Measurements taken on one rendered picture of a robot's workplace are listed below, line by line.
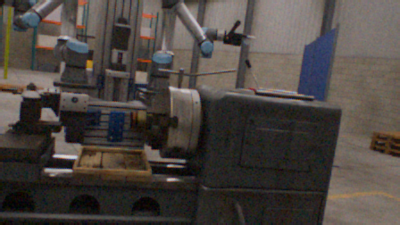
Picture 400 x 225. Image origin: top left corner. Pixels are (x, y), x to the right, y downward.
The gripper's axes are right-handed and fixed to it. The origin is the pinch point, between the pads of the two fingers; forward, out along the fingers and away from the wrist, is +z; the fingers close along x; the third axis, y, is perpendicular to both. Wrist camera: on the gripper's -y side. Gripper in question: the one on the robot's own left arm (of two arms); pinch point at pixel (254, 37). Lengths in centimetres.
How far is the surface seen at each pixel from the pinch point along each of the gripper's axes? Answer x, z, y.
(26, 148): 119, -91, 45
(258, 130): 98, -6, 34
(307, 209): 96, 22, 67
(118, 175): 111, -59, 55
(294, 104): 94, 8, 22
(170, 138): 102, -41, 41
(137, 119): 93, -56, 37
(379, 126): -873, 555, 250
